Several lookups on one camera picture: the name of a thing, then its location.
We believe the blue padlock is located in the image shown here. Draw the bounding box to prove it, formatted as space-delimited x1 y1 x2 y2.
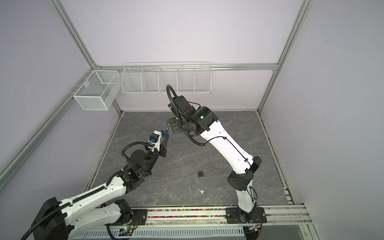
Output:
161 130 169 139

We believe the grey padlock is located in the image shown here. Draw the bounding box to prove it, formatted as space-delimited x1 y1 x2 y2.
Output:
198 168 204 178

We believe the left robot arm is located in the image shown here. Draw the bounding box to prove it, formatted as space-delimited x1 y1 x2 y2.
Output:
22 142 167 240

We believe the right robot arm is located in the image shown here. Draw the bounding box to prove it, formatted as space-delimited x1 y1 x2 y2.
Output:
168 94 263 224

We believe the white mesh box basket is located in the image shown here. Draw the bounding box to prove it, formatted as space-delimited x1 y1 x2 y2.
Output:
74 70 121 111

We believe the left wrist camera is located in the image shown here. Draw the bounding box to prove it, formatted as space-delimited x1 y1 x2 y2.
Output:
149 131 162 152

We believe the white wire basket long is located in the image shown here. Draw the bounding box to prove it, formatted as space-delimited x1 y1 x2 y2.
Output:
121 62 212 95

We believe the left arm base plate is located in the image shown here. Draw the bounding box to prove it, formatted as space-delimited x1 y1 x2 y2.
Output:
110 209 148 226

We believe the aluminium frame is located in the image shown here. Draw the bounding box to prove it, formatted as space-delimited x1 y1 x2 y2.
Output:
1 1 314 190

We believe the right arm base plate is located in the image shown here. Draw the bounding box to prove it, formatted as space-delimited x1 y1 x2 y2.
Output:
225 206 267 224

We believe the aluminium front rail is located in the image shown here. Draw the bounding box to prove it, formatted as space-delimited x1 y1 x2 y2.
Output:
58 204 313 230

